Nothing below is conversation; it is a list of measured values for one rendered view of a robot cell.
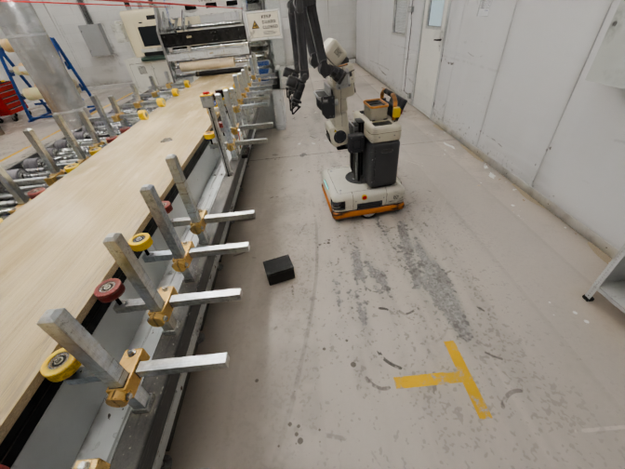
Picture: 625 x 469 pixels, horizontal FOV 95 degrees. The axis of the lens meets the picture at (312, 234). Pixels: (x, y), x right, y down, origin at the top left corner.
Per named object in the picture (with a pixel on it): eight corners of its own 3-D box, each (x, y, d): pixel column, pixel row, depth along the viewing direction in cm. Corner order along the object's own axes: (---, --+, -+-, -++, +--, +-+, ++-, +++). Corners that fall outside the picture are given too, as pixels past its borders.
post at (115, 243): (183, 332, 107) (120, 230, 77) (180, 341, 104) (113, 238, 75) (174, 333, 107) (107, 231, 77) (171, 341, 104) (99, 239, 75)
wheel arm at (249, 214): (256, 216, 142) (254, 208, 139) (255, 220, 139) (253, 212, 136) (168, 225, 142) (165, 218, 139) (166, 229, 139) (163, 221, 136)
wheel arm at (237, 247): (250, 247, 122) (248, 240, 119) (249, 253, 119) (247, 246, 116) (149, 259, 122) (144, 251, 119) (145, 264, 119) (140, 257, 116)
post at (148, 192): (199, 280, 126) (152, 182, 96) (196, 286, 123) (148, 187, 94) (191, 281, 126) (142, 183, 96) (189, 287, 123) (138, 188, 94)
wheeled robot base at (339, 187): (381, 180, 313) (382, 158, 298) (405, 210, 263) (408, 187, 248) (321, 189, 309) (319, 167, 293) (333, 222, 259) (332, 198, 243)
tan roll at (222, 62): (270, 61, 433) (269, 52, 426) (270, 63, 424) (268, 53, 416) (176, 72, 433) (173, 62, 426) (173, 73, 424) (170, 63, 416)
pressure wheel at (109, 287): (110, 321, 96) (90, 299, 89) (112, 303, 102) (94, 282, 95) (135, 312, 98) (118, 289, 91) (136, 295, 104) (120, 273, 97)
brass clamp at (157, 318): (180, 294, 105) (175, 285, 102) (168, 326, 94) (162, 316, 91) (164, 296, 105) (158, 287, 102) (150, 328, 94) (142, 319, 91)
